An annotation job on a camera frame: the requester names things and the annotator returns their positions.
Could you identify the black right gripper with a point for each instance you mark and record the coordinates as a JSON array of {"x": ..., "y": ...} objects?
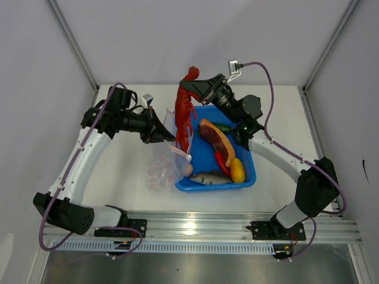
[{"x": 203, "y": 88}]

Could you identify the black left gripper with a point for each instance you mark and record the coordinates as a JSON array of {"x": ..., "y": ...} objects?
[{"x": 155, "y": 131}]

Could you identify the red lobster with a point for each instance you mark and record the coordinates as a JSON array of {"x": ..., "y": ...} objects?
[{"x": 183, "y": 110}]

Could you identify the clear pink-dotted zip bag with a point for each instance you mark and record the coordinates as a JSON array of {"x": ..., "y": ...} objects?
[{"x": 168, "y": 164}]

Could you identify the raw steak slice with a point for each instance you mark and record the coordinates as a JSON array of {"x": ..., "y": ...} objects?
[{"x": 218, "y": 140}]

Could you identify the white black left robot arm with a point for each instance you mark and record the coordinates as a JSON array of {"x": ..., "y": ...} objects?
[{"x": 121, "y": 110}]

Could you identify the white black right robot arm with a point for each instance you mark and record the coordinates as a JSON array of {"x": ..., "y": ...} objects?
[{"x": 316, "y": 182}]

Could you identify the beige egg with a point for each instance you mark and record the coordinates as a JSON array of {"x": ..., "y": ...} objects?
[{"x": 189, "y": 170}]

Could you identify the green cucumber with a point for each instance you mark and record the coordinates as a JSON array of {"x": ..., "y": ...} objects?
[{"x": 224, "y": 128}]

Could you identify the red chili pepper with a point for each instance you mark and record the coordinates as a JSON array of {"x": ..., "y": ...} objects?
[{"x": 221, "y": 163}]

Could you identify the grey fish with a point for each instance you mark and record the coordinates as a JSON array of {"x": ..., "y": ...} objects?
[{"x": 211, "y": 178}]

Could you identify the yellow mango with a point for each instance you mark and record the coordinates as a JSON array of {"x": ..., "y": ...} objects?
[{"x": 237, "y": 171}]

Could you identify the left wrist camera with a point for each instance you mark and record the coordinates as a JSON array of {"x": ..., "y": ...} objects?
[{"x": 146, "y": 100}]

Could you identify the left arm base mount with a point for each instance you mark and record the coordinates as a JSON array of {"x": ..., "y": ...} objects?
[{"x": 133, "y": 228}]

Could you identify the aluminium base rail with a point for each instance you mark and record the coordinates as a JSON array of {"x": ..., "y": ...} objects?
[{"x": 231, "y": 227}]

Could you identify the white slotted cable duct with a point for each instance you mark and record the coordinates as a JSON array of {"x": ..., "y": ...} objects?
[{"x": 115, "y": 246}]

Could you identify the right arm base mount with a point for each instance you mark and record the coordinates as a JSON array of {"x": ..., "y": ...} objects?
[{"x": 272, "y": 230}]

